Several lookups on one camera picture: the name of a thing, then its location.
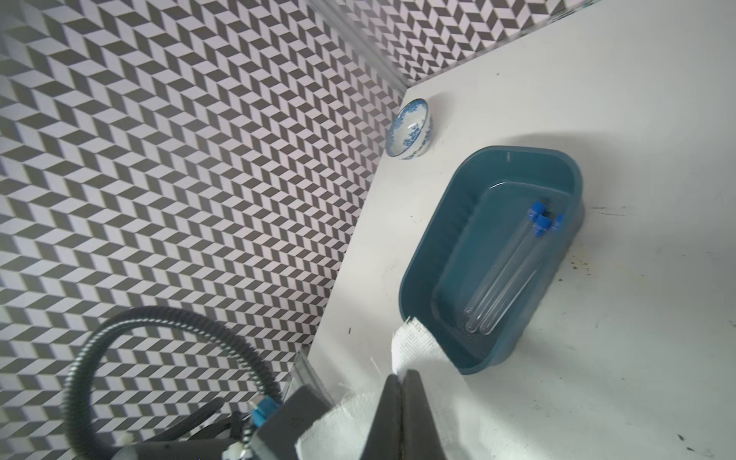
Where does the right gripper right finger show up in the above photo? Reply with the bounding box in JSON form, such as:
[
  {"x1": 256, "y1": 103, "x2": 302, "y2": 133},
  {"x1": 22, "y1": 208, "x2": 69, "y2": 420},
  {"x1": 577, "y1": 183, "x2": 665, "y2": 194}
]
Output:
[{"x1": 402, "y1": 369, "x2": 446, "y2": 460}]

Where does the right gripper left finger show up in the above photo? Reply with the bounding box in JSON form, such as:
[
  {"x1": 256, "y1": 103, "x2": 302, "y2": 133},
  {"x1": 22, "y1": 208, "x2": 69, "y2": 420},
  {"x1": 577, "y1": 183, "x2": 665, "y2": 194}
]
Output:
[{"x1": 360, "y1": 375, "x2": 403, "y2": 460}]

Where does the test tube blue cap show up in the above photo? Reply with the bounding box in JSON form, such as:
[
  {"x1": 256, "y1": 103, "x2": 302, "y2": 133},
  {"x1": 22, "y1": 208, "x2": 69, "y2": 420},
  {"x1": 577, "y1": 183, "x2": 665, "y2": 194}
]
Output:
[
  {"x1": 479, "y1": 214, "x2": 565, "y2": 335},
  {"x1": 464, "y1": 212, "x2": 552, "y2": 335},
  {"x1": 463, "y1": 200, "x2": 546, "y2": 317}
]

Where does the teal plastic tray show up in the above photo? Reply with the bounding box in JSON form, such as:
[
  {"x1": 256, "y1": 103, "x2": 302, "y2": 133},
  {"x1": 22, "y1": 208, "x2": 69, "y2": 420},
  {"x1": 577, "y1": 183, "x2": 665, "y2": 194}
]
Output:
[{"x1": 399, "y1": 146, "x2": 585, "y2": 375}]

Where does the blue white ceramic bowl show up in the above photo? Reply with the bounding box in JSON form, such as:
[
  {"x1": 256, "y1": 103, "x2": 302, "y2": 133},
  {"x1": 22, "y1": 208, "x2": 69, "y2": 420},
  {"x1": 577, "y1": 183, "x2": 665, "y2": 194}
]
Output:
[{"x1": 385, "y1": 99, "x2": 434, "y2": 160}]

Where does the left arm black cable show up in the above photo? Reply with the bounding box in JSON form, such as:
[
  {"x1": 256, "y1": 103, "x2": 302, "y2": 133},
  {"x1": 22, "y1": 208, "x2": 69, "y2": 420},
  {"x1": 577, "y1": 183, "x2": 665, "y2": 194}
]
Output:
[{"x1": 61, "y1": 306, "x2": 284, "y2": 460}]

